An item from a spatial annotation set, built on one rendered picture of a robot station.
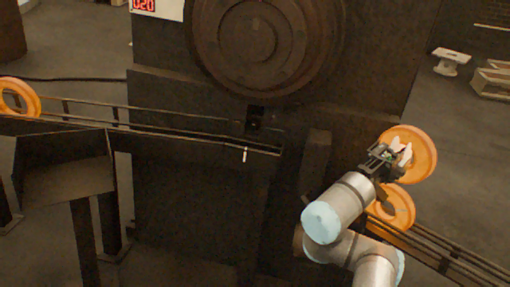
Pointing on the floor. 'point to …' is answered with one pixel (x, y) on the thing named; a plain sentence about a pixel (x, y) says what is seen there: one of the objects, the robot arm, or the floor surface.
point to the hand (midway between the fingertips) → (406, 148)
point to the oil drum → (11, 32)
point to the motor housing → (304, 269)
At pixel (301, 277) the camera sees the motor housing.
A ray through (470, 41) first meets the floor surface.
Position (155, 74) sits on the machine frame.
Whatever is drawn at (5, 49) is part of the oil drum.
